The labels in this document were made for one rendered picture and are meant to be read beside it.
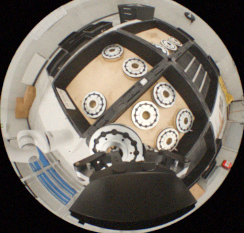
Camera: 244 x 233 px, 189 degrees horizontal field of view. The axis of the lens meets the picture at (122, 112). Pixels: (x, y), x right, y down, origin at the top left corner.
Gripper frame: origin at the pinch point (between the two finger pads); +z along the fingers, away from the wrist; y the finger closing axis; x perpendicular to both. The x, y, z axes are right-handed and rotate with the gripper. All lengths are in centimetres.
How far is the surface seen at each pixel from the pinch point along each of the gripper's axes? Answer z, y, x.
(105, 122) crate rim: 7.4, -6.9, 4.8
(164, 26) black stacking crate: 11, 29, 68
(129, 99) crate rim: 7.4, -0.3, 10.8
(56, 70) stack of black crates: 49, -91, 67
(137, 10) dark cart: 23, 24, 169
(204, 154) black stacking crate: 17, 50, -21
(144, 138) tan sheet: 17.4, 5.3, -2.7
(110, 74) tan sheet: 17.5, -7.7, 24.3
